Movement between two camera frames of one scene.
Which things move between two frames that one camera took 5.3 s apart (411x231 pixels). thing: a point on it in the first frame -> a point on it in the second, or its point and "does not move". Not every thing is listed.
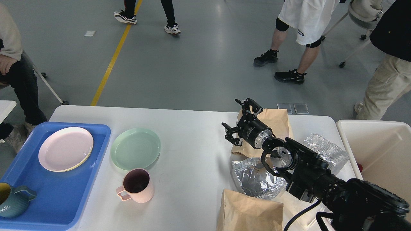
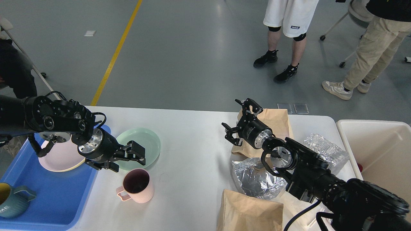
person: [391, 30] -> [390, 22]
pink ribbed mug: [137, 185] does not move
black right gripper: [249, 129] does not move
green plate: [135, 148] does not move
